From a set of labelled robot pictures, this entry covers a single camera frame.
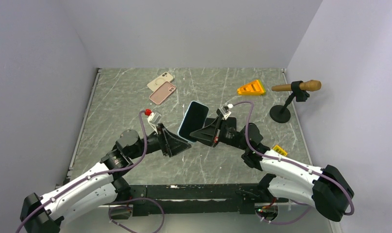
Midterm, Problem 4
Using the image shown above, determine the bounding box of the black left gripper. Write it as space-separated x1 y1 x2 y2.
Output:
129 123 191 159

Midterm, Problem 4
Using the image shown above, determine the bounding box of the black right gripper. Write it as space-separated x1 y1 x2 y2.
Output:
190 116 249 151

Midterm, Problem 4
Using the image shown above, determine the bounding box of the black phone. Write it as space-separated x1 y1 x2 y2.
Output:
224 117 237 129

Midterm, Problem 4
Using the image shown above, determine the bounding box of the pink phone case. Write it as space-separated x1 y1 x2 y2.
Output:
149 81 176 105

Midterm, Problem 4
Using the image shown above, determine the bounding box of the beige phone case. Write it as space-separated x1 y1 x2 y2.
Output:
147 72 174 92

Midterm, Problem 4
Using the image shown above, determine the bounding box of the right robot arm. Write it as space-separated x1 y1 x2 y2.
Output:
189 117 354 222

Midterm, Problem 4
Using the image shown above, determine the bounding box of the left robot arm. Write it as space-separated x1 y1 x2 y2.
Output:
19 123 191 233

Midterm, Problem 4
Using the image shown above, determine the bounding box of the orange triangular toy block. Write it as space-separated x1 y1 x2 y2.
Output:
237 80 266 96

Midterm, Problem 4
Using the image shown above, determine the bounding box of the yellow grid toy block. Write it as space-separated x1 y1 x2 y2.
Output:
272 145 288 156

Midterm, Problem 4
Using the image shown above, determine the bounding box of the brown microphone on stand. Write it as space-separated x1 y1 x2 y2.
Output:
270 80 322 123

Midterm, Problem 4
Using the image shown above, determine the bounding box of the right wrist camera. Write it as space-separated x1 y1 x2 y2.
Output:
217 104 234 120

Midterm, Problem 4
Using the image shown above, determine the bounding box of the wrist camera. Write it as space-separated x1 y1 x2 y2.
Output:
217 104 234 120
144 109 162 132

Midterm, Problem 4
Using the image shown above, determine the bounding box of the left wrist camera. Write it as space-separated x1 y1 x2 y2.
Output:
144 109 162 132

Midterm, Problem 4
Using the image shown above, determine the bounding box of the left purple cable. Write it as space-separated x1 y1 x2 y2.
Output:
15 111 148 233

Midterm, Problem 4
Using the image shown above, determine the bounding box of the black base frame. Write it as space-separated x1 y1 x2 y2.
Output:
113 183 276 216

